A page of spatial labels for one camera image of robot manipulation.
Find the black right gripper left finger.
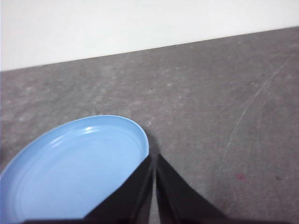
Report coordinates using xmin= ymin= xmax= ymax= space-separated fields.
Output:
xmin=81 ymin=154 xmax=155 ymax=224

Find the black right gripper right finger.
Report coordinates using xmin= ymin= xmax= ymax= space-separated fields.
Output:
xmin=155 ymin=153 xmax=234 ymax=224

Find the blue plate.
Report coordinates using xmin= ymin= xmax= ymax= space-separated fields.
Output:
xmin=0 ymin=114 xmax=150 ymax=224

